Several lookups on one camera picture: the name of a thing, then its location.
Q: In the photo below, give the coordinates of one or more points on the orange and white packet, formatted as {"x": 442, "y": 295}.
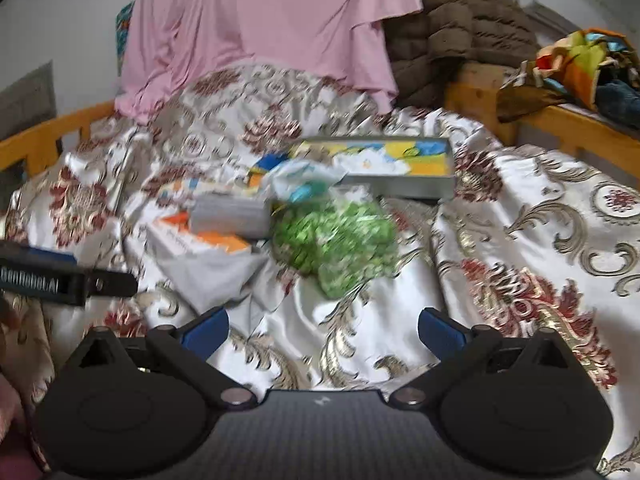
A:
{"x": 200, "y": 250}

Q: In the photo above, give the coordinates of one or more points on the brown quilted jacket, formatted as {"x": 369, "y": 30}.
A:
{"x": 460, "y": 25}

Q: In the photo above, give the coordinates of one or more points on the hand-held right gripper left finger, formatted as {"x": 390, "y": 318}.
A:
{"x": 205, "y": 329}

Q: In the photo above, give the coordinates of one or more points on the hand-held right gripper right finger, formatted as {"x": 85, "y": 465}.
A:
{"x": 441, "y": 332}

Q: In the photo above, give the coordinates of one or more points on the bag of green candies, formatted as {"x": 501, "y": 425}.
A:
{"x": 335, "y": 240}

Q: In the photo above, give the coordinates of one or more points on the wooden bed rail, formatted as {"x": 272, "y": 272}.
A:
{"x": 45, "y": 135}

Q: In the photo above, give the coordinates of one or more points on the blue jeans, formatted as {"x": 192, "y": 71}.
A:
{"x": 620, "y": 102}

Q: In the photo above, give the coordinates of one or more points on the floral satin blanket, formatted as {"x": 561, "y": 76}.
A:
{"x": 525, "y": 240}

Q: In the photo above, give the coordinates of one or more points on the pink bed sheet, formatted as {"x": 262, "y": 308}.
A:
{"x": 260, "y": 25}

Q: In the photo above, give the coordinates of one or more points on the maroon clothing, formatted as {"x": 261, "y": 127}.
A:
{"x": 17, "y": 430}

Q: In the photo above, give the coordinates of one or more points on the colourful patchwork cloth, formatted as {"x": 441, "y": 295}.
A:
{"x": 575, "y": 60}

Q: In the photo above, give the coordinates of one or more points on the wooden bench frame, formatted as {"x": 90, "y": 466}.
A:
{"x": 560, "y": 125}

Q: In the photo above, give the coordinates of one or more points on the metal box with colourful lining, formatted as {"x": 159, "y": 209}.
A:
{"x": 400, "y": 170}

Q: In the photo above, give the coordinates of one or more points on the small colourful wall poster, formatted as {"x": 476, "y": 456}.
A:
{"x": 125, "y": 35}

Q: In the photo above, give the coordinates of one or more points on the white and blue plastic packet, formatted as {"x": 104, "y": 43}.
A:
{"x": 305, "y": 177}

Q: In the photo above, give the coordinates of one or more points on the grey tissue pack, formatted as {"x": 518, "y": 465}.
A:
{"x": 230, "y": 215}

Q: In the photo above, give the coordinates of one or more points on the grey wall panel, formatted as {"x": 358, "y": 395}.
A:
{"x": 27, "y": 95}

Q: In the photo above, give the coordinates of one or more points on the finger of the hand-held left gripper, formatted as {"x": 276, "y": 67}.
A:
{"x": 112, "y": 283}
{"x": 52, "y": 256}

